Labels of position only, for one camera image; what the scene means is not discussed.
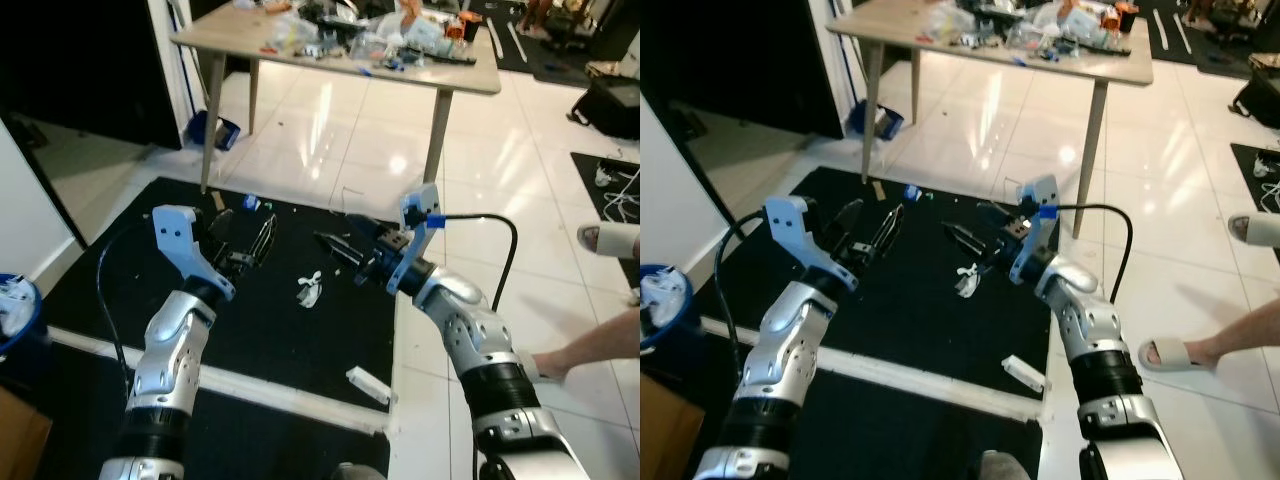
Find black case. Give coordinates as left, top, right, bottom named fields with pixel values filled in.
left=1231, top=74, right=1280, bottom=130
left=569, top=74, right=641, bottom=142

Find white crumpled packaging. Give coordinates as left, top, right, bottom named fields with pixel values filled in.
left=0, top=279, right=37, bottom=337
left=640, top=269, right=687, bottom=332

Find light wooden table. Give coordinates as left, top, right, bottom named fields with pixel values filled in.
left=170, top=0, right=502, bottom=197
left=828, top=0, right=1155, bottom=242

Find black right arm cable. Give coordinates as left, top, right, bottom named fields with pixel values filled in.
left=1055, top=202, right=1135, bottom=302
left=435, top=212, right=520, bottom=312

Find blue rubbish bin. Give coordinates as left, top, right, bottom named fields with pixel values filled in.
left=640, top=262, right=697, bottom=352
left=0, top=272, right=44, bottom=357

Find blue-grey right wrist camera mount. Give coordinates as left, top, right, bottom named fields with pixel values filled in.
left=1008, top=175, right=1063, bottom=286
left=385, top=183, right=446, bottom=296

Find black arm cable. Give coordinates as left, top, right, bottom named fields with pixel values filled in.
left=1055, top=202, right=1135, bottom=302
left=435, top=212, right=520, bottom=312
left=96, top=214, right=161, bottom=373
left=713, top=208, right=773, bottom=353

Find black floor mat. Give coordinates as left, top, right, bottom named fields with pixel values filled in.
left=698, top=165, right=1057, bottom=403
left=1229, top=142, right=1280, bottom=212
left=40, top=177, right=403, bottom=416
left=30, top=340, right=392, bottom=480
left=569, top=151, right=641, bottom=292
left=690, top=334, right=1047, bottom=480

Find person bare leg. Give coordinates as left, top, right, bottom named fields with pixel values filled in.
left=1185, top=317, right=1280, bottom=367
left=535, top=309, right=641, bottom=380

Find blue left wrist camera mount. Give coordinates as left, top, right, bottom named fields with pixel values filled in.
left=150, top=205, right=238, bottom=301
left=763, top=195, right=856, bottom=291

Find white flat packet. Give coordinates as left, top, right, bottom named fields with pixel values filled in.
left=344, top=365, right=394, bottom=407
left=999, top=353, right=1049, bottom=394

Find brown cardboard box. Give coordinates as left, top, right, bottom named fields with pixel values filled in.
left=640, top=371, right=692, bottom=480
left=0, top=384, right=54, bottom=480

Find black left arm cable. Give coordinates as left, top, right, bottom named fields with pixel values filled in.
left=713, top=208, right=773, bottom=353
left=96, top=214, right=161, bottom=373

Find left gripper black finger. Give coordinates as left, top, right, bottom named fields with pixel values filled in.
left=204, top=207, right=240, bottom=244
left=249, top=212, right=280, bottom=270
left=834, top=197, right=868, bottom=237
left=873, top=202, right=908, bottom=264

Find white slipper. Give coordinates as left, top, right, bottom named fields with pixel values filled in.
left=518, top=351, right=572, bottom=385
left=1137, top=336, right=1214, bottom=375
left=1227, top=212, right=1280, bottom=250
left=576, top=221, right=641, bottom=264

